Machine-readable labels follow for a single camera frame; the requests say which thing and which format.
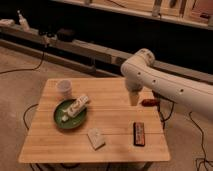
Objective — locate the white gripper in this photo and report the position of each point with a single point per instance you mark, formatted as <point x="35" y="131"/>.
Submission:
<point x="133" y="89"/>

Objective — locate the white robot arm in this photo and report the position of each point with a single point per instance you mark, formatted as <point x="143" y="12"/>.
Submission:
<point x="138" y="73"/>

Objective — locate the black rectangular box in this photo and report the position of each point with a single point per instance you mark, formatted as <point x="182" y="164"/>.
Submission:
<point x="138" y="134"/>

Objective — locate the wooden table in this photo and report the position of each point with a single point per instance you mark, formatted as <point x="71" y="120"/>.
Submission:
<point x="110" y="112"/>

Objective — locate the long wooden ledge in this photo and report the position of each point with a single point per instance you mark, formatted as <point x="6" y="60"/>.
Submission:
<point x="100" y="53"/>

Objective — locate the green plate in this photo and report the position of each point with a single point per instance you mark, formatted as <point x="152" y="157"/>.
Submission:
<point x="71" y="123"/>

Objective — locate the black device on ledge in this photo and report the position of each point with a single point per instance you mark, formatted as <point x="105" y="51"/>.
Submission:
<point x="66" y="35"/>

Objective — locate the white spray bottle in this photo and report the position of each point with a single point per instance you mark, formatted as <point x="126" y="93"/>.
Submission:
<point x="23" y="22"/>

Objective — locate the red handled tool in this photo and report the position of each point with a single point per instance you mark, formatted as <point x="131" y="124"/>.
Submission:
<point x="150" y="102"/>

